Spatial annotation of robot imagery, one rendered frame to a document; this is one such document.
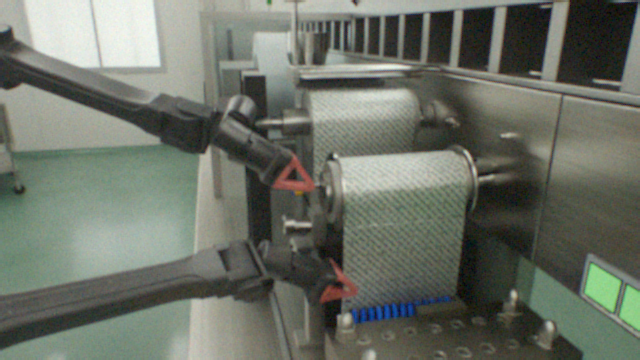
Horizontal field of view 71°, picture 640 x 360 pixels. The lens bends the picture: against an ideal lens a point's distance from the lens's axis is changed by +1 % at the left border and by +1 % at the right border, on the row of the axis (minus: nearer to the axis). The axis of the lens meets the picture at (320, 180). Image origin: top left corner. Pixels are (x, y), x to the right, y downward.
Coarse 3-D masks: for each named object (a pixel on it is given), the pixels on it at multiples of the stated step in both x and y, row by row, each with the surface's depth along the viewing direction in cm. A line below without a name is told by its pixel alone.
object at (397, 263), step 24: (360, 240) 79; (384, 240) 81; (408, 240) 82; (432, 240) 83; (456, 240) 84; (360, 264) 81; (384, 264) 82; (408, 264) 84; (432, 264) 85; (456, 264) 86; (360, 288) 83; (384, 288) 84; (408, 288) 85; (432, 288) 87; (456, 288) 88
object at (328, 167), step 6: (330, 162) 81; (462, 162) 83; (324, 168) 83; (330, 168) 79; (330, 174) 79; (336, 174) 78; (468, 174) 82; (336, 180) 77; (468, 180) 82; (336, 186) 77; (468, 186) 82; (336, 192) 76; (468, 192) 82; (336, 198) 77; (336, 204) 77; (336, 210) 77; (330, 216) 82; (336, 216) 78; (330, 222) 82; (336, 222) 80
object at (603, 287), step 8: (592, 272) 65; (600, 272) 64; (592, 280) 65; (600, 280) 64; (608, 280) 63; (616, 280) 61; (592, 288) 65; (600, 288) 64; (608, 288) 63; (616, 288) 61; (592, 296) 65; (600, 296) 64; (608, 296) 63; (616, 296) 61; (608, 304) 63
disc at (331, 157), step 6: (330, 156) 82; (336, 156) 79; (336, 162) 78; (336, 168) 78; (342, 174) 76; (342, 180) 75; (342, 186) 75; (342, 192) 76; (342, 198) 76; (342, 204) 76; (342, 210) 76; (342, 216) 77; (342, 222) 77; (336, 228) 81
